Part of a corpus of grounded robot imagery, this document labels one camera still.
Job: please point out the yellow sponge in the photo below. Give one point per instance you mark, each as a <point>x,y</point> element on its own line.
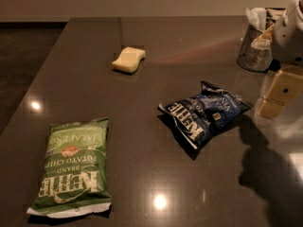
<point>129,59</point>

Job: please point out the green Kettle chip bag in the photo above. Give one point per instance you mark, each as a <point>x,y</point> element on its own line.
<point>74,177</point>

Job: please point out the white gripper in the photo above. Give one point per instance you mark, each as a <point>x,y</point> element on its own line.
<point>289,40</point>

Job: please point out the white napkins in holder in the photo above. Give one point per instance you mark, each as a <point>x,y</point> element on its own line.
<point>258,17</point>

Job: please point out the blue Kettle chip bag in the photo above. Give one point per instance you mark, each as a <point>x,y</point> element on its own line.
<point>199,118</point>

